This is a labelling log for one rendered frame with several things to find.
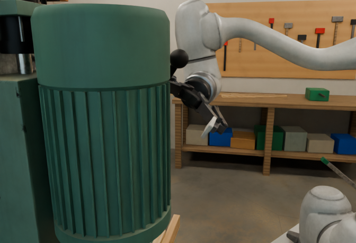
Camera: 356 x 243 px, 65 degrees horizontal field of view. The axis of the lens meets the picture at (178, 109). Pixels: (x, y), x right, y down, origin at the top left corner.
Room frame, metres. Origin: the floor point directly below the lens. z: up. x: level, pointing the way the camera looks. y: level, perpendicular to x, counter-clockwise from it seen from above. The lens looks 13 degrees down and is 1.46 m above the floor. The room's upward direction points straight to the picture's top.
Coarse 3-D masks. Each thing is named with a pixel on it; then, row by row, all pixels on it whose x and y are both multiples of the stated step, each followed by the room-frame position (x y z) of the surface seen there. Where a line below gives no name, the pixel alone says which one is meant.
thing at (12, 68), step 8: (0, 56) 0.42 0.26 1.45; (8, 56) 0.43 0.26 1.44; (32, 56) 0.48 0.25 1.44; (0, 64) 0.42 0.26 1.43; (8, 64) 0.43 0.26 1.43; (16, 64) 0.45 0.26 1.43; (32, 64) 0.48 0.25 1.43; (0, 72) 0.41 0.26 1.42; (8, 72) 0.43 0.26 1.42; (16, 72) 0.44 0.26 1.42
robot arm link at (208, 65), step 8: (192, 64) 0.78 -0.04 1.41; (200, 64) 0.78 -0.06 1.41; (208, 64) 0.78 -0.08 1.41; (216, 64) 0.80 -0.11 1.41; (184, 72) 0.80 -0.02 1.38; (192, 72) 0.78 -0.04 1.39; (208, 72) 0.77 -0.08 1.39; (216, 72) 0.79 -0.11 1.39; (184, 80) 0.80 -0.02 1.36; (216, 80) 0.77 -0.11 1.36; (216, 96) 0.78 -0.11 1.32
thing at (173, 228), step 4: (176, 216) 0.77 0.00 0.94; (172, 220) 0.75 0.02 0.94; (176, 220) 0.75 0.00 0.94; (172, 224) 0.73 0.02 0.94; (176, 224) 0.73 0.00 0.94; (168, 228) 0.71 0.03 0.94; (172, 228) 0.71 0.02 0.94; (176, 228) 0.73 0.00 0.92; (168, 232) 0.69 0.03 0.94; (172, 232) 0.69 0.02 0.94; (176, 232) 0.73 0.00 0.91; (164, 236) 0.68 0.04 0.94; (168, 236) 0.68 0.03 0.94; (172, 236) 0.69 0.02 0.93; (164, 240) 0.66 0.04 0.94; (168, 240) 0.66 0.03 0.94; (172, 240) 0.69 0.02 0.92
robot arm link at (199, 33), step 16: (192, 0) 0.81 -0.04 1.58; (176, 16) 0.81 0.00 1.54; (192, 16) 0.78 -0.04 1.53; (208, 16) 0.79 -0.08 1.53; (176, 32) 0.81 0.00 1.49; (192, 32) 0.78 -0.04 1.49; (208, 32) 0.78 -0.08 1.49; (224, 32) 0.79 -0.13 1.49; (240, 32) 0.81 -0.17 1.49; (256, 32) 0.81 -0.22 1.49; (272, 32) 0.81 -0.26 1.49; (192, 48) 0.78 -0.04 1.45; (208, 48) 0.78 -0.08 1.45; (272, 48) 0.81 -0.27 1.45; (288, 48) 0.80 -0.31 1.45; (304, 48) 0.81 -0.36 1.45; (336, 48) 0.81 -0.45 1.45; (352, 48) 0.80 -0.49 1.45; (304, 64) 0.81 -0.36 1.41; (320, 64) 0.80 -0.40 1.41; (336, 64) 0.80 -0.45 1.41; (352, 64) 0.80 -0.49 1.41
